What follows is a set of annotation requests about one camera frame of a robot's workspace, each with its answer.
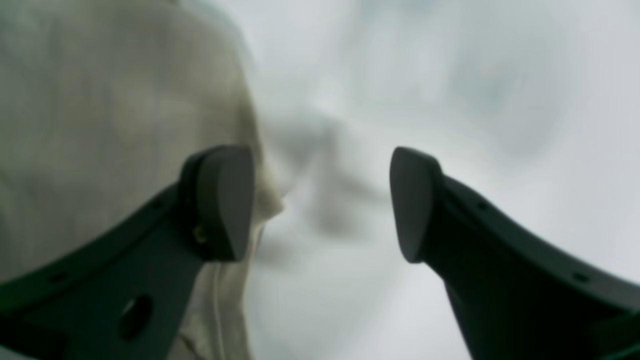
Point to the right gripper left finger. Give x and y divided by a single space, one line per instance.
123 296

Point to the beige T-shirt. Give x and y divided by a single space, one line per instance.
101 102

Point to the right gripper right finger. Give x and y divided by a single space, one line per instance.
514 296

